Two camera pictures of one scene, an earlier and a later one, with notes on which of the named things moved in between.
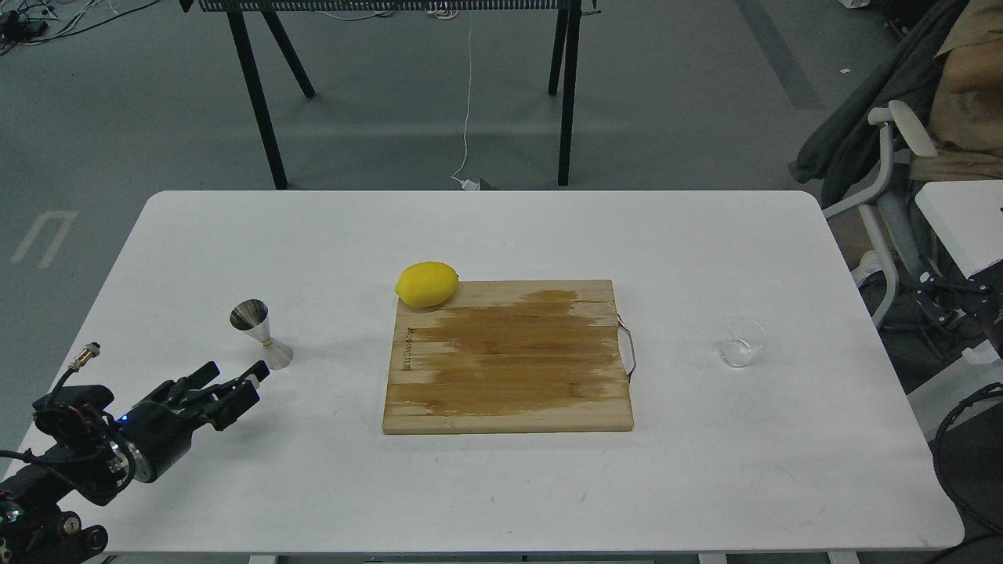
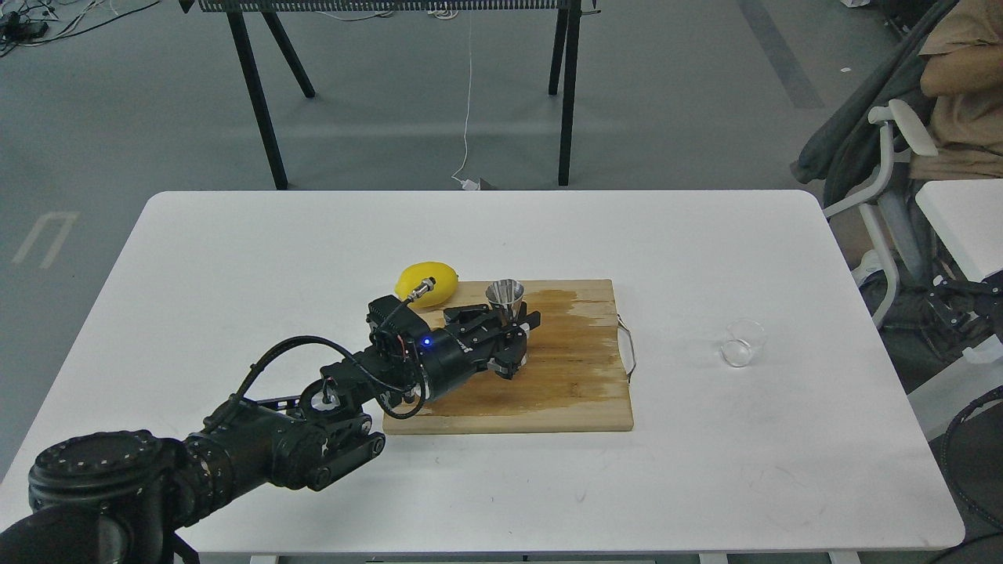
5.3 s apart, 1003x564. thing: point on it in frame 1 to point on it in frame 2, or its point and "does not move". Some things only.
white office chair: [914, 132] does not move
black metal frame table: [563, 35] does not move
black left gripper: [156, 435] to [444, 353]
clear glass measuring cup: [745, 338] does not move
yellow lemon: [427, 284] does not move
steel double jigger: [251, 316] to [508, 294]
